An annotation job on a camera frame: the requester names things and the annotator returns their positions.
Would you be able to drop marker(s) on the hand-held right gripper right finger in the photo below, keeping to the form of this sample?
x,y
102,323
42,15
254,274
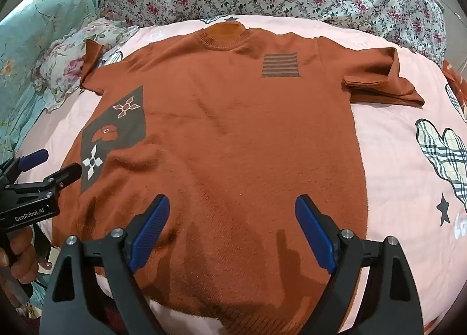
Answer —
x,y
313,232

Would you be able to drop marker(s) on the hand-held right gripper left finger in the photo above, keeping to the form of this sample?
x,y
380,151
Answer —
x,y
151,232

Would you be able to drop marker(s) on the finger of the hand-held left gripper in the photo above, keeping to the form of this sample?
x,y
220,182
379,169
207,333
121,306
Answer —
x,y
65,173
33,159

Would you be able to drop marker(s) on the orange knit sweater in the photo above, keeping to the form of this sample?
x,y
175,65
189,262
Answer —
x,y
233,138

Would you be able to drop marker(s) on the person's left hand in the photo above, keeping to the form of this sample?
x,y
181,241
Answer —
x,y
20,251

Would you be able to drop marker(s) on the ruffled floral pillow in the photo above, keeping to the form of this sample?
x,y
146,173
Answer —
x,y
69,65

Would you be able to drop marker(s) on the pink printed blanket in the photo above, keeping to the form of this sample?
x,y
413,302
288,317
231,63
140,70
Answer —
x,y
394,145

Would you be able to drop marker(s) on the teal floral bed sheet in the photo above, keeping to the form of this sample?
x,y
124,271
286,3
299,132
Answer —
x,y
36,28

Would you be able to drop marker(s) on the orange patterned cloth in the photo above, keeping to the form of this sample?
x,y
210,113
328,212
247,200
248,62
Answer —
x,y
456,72

